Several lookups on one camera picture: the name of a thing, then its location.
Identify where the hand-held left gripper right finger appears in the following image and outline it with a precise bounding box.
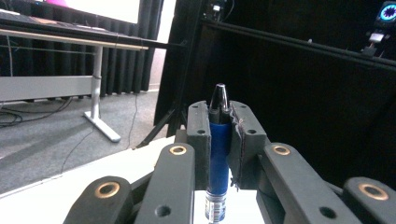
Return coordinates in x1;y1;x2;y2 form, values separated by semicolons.
228;100;269;191

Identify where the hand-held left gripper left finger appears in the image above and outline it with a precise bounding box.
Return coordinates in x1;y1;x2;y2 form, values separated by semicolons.
186;100;213;191

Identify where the blue pen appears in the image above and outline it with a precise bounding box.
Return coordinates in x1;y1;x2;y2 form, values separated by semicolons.
204;82;233;223

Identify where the black tripod stand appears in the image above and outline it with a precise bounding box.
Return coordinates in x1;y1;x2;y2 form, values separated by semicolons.
134;105;188;149

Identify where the black curtain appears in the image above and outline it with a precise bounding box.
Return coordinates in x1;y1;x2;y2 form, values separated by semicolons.
0;0;164;96

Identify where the bright screen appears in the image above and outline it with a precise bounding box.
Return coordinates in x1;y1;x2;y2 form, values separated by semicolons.
35;0;141;24

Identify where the white metal desk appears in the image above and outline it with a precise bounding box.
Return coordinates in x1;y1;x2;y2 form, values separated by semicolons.
0;8;188;144

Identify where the thin black cable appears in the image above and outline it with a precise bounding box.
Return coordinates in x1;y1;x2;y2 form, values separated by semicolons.
125;92;139;150

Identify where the small black camera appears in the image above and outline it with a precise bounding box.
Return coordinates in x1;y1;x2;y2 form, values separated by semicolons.
204;0;234;22

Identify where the black cable bundle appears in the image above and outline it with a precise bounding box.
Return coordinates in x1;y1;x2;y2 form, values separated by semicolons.
0;96;74;129

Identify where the camera with blue ring light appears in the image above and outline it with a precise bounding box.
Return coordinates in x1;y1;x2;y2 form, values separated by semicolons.
361;0;396;59

